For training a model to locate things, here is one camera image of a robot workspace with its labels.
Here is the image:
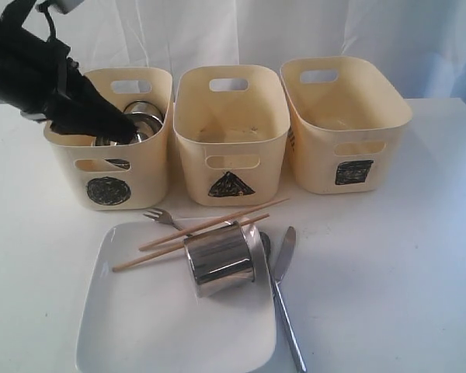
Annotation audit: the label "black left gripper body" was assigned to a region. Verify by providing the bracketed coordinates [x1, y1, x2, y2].
[21, 42, 101, 134]

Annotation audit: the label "steel mug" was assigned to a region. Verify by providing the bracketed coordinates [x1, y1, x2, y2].
[123, 100, 165, 124]

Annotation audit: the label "wooden chopstick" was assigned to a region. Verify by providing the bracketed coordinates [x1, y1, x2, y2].
[138, 197, 289, 252]
[112, 214, 270, 272]

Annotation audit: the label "steel mug sideways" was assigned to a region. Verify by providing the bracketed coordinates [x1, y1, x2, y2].
[184, 220, 266, 298]

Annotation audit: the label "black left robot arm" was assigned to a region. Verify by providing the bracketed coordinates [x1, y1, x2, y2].
[0, 1, 137, 144]

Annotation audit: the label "cream bin with circle mark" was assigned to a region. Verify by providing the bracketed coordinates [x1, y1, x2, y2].
[43, 67, 173, 211]

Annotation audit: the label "small steel fork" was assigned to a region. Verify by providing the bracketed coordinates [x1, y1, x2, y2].
[143, 207, 183, 231]

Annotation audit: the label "cream bin with triangle mark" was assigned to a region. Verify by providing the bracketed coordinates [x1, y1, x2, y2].
[173, 65, 290, 207]

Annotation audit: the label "white square plate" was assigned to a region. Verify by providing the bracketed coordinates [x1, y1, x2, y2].
[75, 221, 276, 372]

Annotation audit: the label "steel spoon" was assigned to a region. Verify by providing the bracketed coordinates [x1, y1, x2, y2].
[259, 231, 273, 281]

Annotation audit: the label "steel table knife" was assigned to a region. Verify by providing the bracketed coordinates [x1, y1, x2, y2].
[270, 226, 307, 372]

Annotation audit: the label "cream bin with square mark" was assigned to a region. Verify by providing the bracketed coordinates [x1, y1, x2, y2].
[280, 56, 412, 194]

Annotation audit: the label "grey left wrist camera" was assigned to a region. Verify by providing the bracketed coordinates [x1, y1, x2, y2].
[35, 0, 84, 15]

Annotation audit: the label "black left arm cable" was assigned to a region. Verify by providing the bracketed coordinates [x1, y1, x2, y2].
[34, 3, 59, 44]

